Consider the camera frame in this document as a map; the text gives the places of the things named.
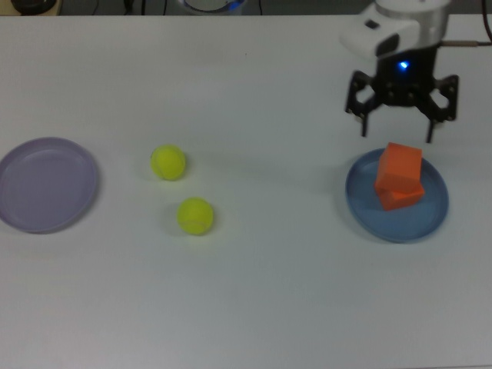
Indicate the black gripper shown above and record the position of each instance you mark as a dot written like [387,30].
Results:
[407,84]

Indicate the orange cube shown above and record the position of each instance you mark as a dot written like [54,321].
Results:
[397,169]
[403,200]

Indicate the plain yellow tennis ball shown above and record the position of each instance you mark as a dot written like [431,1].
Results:
[195,215]

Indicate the tennis ball with black print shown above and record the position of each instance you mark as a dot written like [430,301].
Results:
[168,161]

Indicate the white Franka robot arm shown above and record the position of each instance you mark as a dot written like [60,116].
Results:
[430,23]

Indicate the blue plate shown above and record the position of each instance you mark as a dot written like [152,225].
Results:
[403,225]

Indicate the purple plate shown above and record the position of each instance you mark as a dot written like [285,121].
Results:
[42,188]

